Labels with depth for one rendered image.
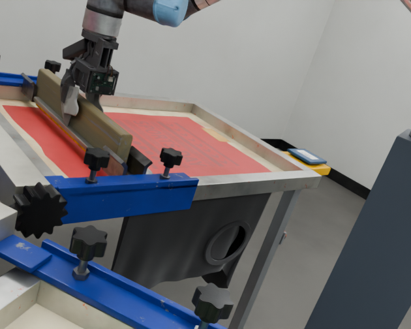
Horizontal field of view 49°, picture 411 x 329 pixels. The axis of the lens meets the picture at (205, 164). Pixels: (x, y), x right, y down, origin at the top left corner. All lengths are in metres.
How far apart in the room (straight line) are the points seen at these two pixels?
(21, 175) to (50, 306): 0.20
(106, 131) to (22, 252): 0.40
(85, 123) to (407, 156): 0.68
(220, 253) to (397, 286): 0.46
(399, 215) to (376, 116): 3.61
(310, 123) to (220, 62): 1.40
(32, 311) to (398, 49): 4.31
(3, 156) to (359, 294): 0.82
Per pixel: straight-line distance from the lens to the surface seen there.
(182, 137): 1.31
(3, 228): 0.60
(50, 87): 1.15
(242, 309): 1.79
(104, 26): 0.96
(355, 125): 4.74
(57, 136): 1.09
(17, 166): 0.72
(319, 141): 4.94
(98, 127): 0.95
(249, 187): 1.07
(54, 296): 0.59
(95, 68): 0.97
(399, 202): 1.06
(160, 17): 0.93
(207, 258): 1.23
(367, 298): 1.15
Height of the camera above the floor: 1.35
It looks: 20 degrees down
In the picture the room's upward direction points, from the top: 18 degrees clockwise
